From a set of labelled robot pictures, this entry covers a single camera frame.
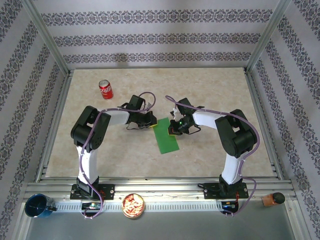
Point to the orange jar with black cap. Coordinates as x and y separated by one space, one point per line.
268 200

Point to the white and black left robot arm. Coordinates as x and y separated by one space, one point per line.
87 165

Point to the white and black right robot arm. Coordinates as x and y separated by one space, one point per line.
232 170

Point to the red cola can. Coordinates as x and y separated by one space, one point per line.
106 91

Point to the aluminium frame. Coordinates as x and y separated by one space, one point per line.
162 190

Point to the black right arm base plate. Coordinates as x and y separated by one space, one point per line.
211 191

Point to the blue mug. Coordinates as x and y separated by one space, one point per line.
37 206

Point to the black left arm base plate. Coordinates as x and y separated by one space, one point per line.
107 191

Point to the round bowl of food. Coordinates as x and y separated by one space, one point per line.
133 205

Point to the small controller board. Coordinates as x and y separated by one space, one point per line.
91 206
230 205

